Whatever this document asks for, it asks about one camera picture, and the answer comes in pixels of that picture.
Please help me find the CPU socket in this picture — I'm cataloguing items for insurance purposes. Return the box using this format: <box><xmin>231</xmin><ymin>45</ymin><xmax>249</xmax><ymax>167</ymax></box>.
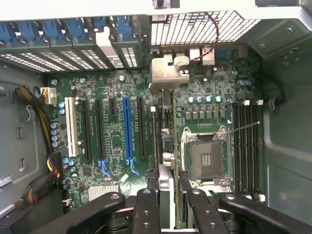
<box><xmin>180</xmin><ymin>125</ymin><xmax>234</xmax><ymax>188</ymax></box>

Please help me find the blue expansion slot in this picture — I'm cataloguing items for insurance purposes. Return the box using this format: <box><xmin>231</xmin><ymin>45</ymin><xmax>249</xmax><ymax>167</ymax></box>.
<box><xmin>122</xmin><ymin>96</ymin><xmax>140</xmax><ymax>176</ymax></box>

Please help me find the multicolour power wire bundle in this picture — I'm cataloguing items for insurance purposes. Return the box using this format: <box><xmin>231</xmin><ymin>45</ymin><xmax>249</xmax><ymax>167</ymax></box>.
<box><xmin>21</xmin><ymin>152</ymin><xmax>61</xmax><ymax>205</ymax></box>

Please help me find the black plastic shroud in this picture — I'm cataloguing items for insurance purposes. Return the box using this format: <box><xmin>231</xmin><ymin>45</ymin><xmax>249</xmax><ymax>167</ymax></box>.
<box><xmin>0</xmin><ymin>187</ymin><xmax>71</xmax><ymax>234</ymax></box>

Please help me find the silver chipset heatsink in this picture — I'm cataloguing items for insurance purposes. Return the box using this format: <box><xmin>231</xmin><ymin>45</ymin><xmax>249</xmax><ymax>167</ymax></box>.
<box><xmin>87</xmin><ymin>184</ymin><xmax>120</xmax><ymax>202</ymax></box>

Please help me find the yellow black sleeved wire bundle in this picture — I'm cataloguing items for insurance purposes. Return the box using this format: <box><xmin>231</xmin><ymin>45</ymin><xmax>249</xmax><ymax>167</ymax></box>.
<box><xmin>14</xmin><ymin>84</ymin><xmax>58</xmax><ymax>153</ymax></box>

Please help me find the thin metal locking lever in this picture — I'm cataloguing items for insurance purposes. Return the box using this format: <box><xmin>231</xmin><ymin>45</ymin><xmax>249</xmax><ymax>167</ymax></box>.
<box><xmin>228</xmin><ymin>121</ymin><xmax>260</xmax><ymax>135</ymax></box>

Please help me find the black RAM slot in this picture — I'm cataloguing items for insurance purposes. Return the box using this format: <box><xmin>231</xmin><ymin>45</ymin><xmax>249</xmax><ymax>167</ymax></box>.
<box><xmin>238</xmin><ymin>99</ymin><xmax>249</xmax><ymax>198</ymax></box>
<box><xmin>233</xmin><ymin>103</ymin><xmax>243</xmax><ymax>195</ymax></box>
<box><xmin>156</xmin><ymin>107</ymin><xmax>163</xmax><ymax>169</ymax></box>
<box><xmin>251</xmin><ymin>99</ymin><xmax>265</xmax><ymax>202</ymax></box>
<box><xmin>245</xmin><ymin>103</ymin><xmax>256</xmax><ymax>199</ymax></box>

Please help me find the green motherboard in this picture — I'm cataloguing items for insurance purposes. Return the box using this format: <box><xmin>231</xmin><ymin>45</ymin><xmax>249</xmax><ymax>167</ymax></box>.
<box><xmin>46</xmin><ymin>52</ymin><xmax>265</xmax><ymax>213</ymax></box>

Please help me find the black open PC case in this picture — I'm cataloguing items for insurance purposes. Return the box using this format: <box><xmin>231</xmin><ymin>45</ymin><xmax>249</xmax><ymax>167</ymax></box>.
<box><xmin>0</xmin><ymin>0</ymin><xmax>312</xmax><ymax>234</ymax></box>

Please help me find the red black twisted wire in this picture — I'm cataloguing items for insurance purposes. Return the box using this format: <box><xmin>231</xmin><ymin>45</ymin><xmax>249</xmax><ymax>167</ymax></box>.
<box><xmin>189</xmin><ymin>11</ymin><xmax>220</xmax><ymax>62</ymax></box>

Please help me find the white expansion slot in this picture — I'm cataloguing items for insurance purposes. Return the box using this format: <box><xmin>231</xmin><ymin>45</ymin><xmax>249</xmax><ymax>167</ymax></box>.
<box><xmin>64</xmin><ymin>97</ymin><xmax>80</xmax><ymax>158</ymax></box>

